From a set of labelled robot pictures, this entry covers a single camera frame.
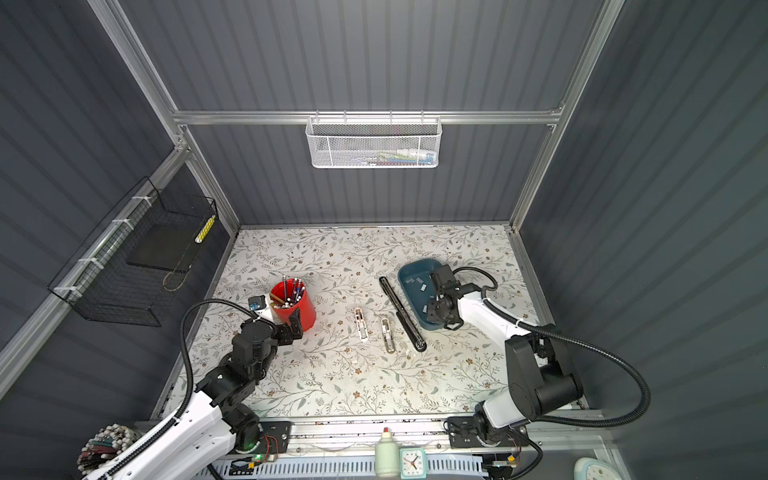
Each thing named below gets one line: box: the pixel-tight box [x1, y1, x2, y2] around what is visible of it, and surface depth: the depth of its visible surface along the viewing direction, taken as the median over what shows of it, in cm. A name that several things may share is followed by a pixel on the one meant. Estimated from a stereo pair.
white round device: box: [573, 457, 622, 480], surface depth 68 cm
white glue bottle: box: [375, 427, 400, 479], surface depth 66 cm
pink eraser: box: [354, 307, 368, 342], surface depth 93 cm
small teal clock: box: [399, 448, 428, 480], surface depth 70 cm
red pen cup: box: [270, 276, 317, 333], surface depth 88 cm
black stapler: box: [379, 276, 427, 353], surface depth 94 cm
